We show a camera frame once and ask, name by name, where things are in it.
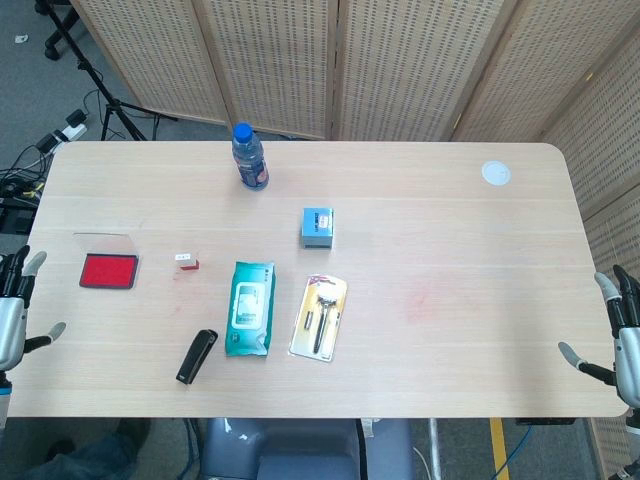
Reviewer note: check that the red ink pad clear lid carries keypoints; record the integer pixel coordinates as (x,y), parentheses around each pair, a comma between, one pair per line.
(109,271)

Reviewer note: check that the black stapler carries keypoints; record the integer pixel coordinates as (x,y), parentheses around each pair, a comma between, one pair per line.
(196,356)

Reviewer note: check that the black tripod stand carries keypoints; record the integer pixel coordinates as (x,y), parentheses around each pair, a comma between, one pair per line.
(111,105)

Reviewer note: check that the power strip with adapters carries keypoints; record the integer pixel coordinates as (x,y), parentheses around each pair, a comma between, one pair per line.
(67,132)

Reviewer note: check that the water bottle with blue cap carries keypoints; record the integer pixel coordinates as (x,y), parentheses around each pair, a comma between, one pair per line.
(249,162)

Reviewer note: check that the wooden folding screen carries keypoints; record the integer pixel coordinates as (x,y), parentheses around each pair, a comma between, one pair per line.
(400,60)

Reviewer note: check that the small blue cardboard box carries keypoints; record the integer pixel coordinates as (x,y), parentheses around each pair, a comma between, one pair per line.
(318,227)

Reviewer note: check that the black office chair base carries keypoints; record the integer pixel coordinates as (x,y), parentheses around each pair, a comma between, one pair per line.
(54,30)

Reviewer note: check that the black box under table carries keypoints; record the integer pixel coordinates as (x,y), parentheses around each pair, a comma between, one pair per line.
(545,421)

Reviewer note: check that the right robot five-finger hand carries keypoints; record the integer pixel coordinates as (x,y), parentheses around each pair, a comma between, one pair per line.
(629,355)

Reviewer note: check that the person's leg in dark jeans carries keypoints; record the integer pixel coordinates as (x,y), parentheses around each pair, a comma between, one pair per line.
(95,452)

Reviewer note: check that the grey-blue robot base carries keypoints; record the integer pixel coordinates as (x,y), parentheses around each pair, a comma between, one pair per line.
(300,450)

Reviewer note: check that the razor in yellow blister pack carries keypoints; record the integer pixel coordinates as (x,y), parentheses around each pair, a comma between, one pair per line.
(320,320)

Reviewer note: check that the silver table leg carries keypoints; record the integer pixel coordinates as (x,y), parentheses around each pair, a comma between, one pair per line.
(435,445)

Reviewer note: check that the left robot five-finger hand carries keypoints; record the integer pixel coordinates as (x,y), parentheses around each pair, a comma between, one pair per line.
(12,325)

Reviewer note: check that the green wet wipes pack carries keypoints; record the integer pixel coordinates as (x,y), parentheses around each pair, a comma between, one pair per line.
(248,310)

